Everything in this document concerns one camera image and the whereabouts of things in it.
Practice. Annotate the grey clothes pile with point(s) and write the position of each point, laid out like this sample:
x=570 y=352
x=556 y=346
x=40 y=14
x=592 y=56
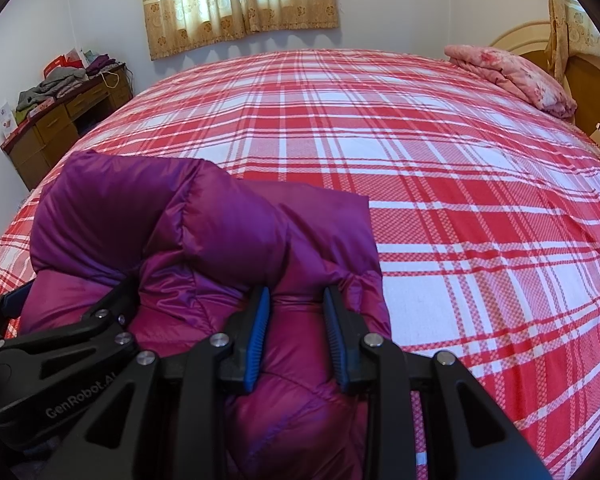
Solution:
x=50 y=87

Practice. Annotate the magenta down jacket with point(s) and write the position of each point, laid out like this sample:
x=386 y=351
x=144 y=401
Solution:
x=220 y=240

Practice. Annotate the pink floral quilt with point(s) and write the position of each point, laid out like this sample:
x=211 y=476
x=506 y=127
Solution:
x=515 y=72

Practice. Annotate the beige patterned curtain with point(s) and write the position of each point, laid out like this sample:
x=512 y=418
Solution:
x=240 y=5
x=575 y=30

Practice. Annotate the red plaid bed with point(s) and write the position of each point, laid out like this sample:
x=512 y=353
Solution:
x=430 y=185

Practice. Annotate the wooden headboard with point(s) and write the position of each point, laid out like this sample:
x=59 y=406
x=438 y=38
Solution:
x=585 y=85

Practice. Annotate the red paper bag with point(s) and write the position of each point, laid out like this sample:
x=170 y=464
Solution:
x=60 y=66

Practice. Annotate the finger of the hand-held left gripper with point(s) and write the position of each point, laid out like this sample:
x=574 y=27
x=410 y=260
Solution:
x=112 y=305
x=15 y=297

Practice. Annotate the purple folded clothes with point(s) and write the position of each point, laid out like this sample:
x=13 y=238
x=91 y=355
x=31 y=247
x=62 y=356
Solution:
x=100 y=64

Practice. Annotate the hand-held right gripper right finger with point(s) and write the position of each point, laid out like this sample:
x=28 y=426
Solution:
x=332 y=340

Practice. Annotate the white printed card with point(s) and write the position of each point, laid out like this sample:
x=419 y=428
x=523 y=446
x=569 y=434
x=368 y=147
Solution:
x=9 y=120

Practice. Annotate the wooden desk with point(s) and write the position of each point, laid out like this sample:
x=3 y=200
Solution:
x=55 y=130

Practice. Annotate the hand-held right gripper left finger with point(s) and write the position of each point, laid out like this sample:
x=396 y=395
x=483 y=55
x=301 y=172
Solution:
x=257 y=340

